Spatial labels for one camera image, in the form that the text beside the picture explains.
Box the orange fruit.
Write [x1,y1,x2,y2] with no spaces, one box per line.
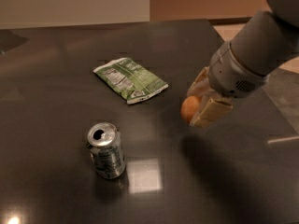
[180,96,201,123]

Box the silver soda can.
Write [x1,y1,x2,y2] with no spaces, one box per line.
[87,122,126,179]

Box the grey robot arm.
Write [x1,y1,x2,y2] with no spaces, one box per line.
[181,0,299,127]

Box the green jalapeno chip bag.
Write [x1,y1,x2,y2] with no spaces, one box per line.
[93,58,168,105]

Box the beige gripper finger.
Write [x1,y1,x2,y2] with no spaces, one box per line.
[187,67,212,97]
[189,92,233,128]

